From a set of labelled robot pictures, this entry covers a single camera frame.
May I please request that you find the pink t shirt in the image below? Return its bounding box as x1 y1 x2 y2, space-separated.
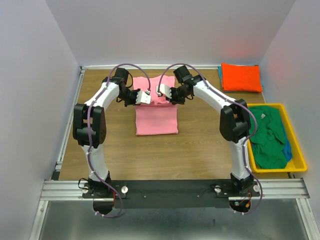
133 75 179 136

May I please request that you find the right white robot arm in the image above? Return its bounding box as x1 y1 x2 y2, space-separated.
167 65 254 196

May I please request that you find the folded blue t shirt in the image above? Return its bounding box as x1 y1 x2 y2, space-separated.
217 65 223 86

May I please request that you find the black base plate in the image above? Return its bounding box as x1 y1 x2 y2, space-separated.
79 179 260 215

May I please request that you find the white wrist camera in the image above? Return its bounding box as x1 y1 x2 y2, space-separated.
155 83 172 99
135 90 152 105

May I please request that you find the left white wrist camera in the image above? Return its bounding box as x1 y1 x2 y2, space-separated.
135 90 152 105

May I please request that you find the yellow plastic bin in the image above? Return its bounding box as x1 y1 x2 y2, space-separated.
248 103 308 174

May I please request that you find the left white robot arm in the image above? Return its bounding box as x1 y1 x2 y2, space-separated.
72 67 140 198

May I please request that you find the folded orange t shirt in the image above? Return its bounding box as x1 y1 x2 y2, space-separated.
221 63 263 93

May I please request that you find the green t shirt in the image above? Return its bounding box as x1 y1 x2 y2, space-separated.
249 105 288 170

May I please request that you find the blue t shirt in bin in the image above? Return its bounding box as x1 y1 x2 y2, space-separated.
281 122 293 162

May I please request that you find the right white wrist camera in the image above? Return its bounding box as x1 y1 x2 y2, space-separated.
155 83 172 99

